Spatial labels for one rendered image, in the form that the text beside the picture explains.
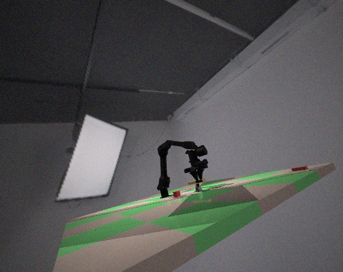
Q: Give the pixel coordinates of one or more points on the small red block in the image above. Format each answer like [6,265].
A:
[176,193]

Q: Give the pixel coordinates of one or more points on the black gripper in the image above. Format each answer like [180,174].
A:
[193,169]

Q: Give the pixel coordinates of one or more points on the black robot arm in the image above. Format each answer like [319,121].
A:
[195,151]

